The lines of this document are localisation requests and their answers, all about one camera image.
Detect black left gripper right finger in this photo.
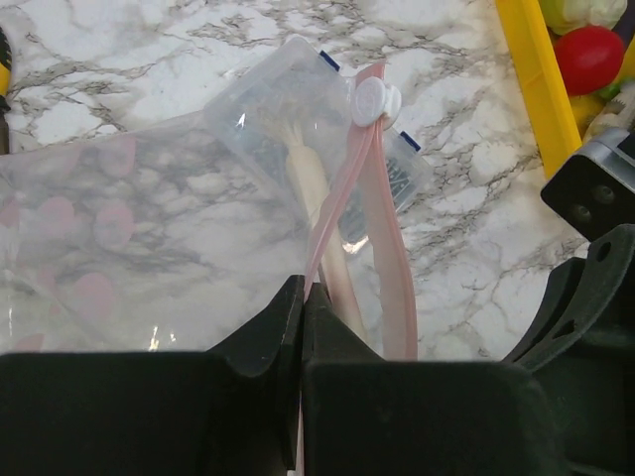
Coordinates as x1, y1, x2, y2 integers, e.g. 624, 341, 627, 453
302, 285, 569, 475

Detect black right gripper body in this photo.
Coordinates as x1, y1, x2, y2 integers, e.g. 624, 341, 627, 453
541, 128, 634, 241

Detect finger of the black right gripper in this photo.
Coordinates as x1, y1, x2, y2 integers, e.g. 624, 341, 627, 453
506, 224, 634, 475

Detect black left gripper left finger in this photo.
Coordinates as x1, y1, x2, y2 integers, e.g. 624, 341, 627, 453
1, 276, 304, 475

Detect clear zip top bag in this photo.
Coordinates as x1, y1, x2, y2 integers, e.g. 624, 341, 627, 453
0, 58, 423, 476

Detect green onion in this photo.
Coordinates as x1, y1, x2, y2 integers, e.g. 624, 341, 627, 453
260, 112, 367, 341

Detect white bag zipper slider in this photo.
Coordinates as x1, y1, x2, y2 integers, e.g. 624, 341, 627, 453
351, 76, 402, 130

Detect yellow plastic bin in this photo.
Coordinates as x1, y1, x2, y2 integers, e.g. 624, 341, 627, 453
496, 1, 634, 177

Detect red tomato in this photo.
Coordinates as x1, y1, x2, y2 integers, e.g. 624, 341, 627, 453
554, 26, 625, 96

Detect green cabbage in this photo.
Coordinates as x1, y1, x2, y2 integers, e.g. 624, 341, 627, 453
539, 0, 628, 36

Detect clear plastic screw box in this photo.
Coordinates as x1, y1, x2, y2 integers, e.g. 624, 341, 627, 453
203, 37, 432, 255

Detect yellow handled pliers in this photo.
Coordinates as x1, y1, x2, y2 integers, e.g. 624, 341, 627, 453
0, 29, 12, 155

